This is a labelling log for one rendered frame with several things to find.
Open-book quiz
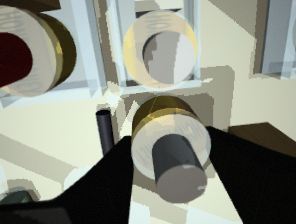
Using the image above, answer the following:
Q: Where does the dark grey cylinder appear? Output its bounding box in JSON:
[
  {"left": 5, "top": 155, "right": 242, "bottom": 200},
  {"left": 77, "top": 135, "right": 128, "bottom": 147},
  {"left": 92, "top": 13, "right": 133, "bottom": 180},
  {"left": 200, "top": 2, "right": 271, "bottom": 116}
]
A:
[{"left": 95, "top": 110, "right": 115, "bottom": 156}]

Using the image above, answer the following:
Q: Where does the brown cardboard box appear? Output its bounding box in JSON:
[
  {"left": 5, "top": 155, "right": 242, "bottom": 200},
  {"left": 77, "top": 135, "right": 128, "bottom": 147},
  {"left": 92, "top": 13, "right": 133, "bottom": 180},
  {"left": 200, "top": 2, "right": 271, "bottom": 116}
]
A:
[{"left": 227, "top": 122, "right": 296, "bottom": 157}]

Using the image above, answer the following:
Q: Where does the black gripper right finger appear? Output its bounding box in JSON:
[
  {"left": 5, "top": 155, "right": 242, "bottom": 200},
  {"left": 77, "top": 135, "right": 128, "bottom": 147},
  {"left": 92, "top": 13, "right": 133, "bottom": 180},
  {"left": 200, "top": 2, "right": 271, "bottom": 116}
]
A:
[{"left": 204, "top": 126, "right": 296, "bottom": 224}]

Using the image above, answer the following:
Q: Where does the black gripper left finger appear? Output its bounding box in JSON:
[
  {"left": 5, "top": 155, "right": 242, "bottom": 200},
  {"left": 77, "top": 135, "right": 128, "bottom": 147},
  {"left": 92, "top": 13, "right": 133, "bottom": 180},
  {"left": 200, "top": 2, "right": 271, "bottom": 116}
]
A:
[{"left": 0, "top": 135, "right": 134, "bottom": 224}]

